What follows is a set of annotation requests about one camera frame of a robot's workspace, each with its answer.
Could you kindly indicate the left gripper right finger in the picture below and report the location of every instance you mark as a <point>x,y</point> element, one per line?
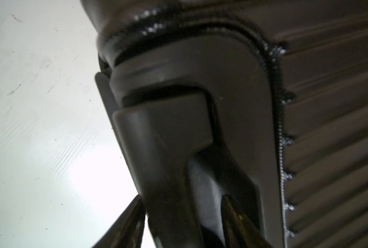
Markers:
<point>239,231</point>

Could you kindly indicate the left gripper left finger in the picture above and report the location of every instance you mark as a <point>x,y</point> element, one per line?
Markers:
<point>127,231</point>

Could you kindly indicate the black hard-shell suitcase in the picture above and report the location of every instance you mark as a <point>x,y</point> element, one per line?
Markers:
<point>264,101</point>

